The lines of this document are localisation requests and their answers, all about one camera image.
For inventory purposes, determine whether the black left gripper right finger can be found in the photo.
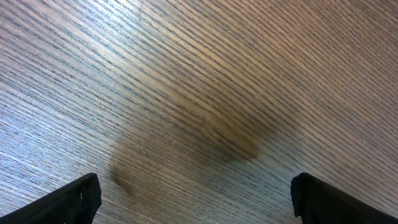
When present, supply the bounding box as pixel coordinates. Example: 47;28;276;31
290;172;397;224

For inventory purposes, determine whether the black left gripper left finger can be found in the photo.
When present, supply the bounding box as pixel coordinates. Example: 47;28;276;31
1;173;102;224

